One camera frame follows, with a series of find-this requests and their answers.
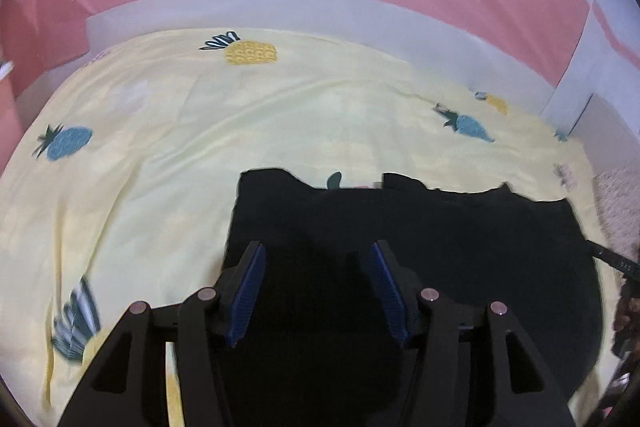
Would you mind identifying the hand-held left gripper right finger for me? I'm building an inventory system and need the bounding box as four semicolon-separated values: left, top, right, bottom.
369;239;576;427

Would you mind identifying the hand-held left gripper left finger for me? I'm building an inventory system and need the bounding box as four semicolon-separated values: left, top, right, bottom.
57;241;266;427

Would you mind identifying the black jacket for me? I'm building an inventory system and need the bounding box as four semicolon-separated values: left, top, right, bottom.
167;167;603;427

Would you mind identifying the person's right hand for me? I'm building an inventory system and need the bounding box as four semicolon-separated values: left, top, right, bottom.
613;281;640;344

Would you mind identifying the pink fuzzy blanket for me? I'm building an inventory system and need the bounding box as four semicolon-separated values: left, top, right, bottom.
592;167;640;260

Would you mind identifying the white wooden board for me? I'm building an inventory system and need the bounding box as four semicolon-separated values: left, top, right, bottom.
567;93;640;175

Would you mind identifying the yellow pineapple print bedsheet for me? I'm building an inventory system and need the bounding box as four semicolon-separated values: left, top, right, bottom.
0;27;623;427

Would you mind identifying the pink cabinet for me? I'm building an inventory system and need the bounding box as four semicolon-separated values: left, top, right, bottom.
0;61;27;172

